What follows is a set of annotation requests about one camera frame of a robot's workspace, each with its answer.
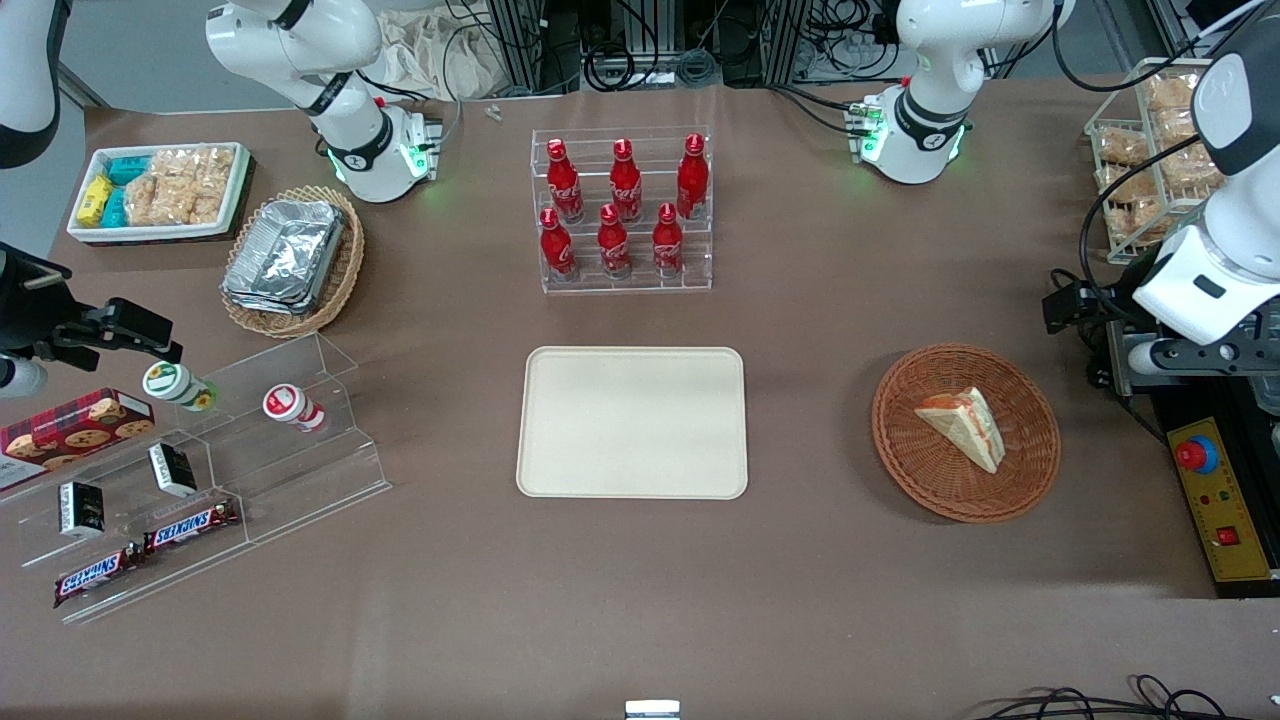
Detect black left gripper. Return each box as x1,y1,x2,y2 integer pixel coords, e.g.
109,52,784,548
1042,267,1161,397

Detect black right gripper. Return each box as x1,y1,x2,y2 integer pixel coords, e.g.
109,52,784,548
0,243,185,372

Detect triangle sandwich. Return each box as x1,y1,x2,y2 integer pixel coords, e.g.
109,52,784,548
914,386,1006,475

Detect white rectangular snack tray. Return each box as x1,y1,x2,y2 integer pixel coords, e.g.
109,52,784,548
66,141,252,245

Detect oval wicker basket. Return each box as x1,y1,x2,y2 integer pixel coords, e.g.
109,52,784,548
219,184,367,340

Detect round brown wicker basket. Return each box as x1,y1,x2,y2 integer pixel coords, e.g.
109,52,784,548
871,343,1063,525

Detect cream plastic tray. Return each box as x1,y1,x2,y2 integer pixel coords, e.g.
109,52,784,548
515,345,750,501

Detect green-label yogurt bottle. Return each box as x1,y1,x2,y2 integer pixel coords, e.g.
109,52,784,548
141,360,219,414

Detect wrapped bread package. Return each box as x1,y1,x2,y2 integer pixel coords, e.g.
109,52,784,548
1104,196,1179,248
1094,128,1153,167
1144,74,1213,113
1150,138,1225,198

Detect red cookie box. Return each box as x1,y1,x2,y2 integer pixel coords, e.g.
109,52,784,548
0,387,157,492

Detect yellow snack packet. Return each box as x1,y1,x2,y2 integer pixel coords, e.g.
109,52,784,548
76,174,115,230

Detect clear bag of crackers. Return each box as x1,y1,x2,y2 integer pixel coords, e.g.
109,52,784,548
122,149,197,228
189,146,237,225

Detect aluminium foil container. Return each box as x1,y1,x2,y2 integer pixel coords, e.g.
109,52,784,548
221,268,323,317
226,199,347,303

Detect small black box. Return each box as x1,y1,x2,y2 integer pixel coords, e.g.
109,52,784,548
57,480,108,540
147,442,199,499

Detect red-label yogurt bottle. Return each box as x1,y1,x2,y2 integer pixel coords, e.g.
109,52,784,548
262,383,328,434

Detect snickers chocolate bar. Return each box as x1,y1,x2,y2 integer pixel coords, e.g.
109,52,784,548
52,547,142,610
142,497,242,557

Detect clear acrylic stepped shelf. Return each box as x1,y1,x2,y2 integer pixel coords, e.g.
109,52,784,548
0,331,394,627

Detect black equipment base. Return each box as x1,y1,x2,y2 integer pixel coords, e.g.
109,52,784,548
1148,378,1280,602

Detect yellow emergency stop box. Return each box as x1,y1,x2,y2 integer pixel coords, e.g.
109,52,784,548
1166,416,1274,584

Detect clear acrylic bottle rack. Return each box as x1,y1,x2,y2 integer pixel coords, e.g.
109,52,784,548
529,126,714,295

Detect red cola bottle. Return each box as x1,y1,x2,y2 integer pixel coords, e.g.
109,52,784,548
609,138,644,224
651,202,685,280
676,132,711,221
597,203,634,281
545,137,587,224
539,206,579,283

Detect beige cloth bag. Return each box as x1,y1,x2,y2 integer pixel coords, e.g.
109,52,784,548
383,8,508,103

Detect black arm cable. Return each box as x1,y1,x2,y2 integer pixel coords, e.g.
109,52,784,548
1076,134,1203,303

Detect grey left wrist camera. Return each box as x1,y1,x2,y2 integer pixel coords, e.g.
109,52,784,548
1127,338,1273,380

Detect white wire basket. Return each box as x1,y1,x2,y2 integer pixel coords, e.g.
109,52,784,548
1084,56,1236,267

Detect black floor cables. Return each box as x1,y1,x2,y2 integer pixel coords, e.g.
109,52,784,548
975,673,1280,720

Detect aluminium frame with cables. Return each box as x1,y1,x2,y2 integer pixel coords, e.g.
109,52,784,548
445,0,906,99

